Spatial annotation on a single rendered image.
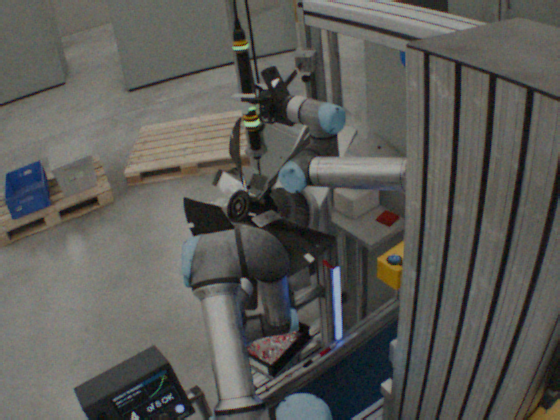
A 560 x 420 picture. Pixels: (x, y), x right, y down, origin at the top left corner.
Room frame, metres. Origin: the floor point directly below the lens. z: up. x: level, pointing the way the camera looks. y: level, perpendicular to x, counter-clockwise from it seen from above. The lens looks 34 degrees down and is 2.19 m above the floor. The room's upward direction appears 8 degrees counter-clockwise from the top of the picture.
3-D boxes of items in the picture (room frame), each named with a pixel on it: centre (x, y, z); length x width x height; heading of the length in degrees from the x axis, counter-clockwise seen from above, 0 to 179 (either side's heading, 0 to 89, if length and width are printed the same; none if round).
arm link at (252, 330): (1.02, 0.16, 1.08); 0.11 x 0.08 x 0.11; 94
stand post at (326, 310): (1.70, -0.16, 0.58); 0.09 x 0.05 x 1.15; 32
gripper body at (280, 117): (1.32, -0.04, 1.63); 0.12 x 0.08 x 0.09; 42
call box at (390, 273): (1.26, -0.39, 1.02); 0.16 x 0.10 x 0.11; 122
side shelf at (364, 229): (1.80, -0.35, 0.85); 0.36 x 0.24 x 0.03; 32
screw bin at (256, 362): (1.15, 0.08, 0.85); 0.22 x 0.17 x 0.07; 137
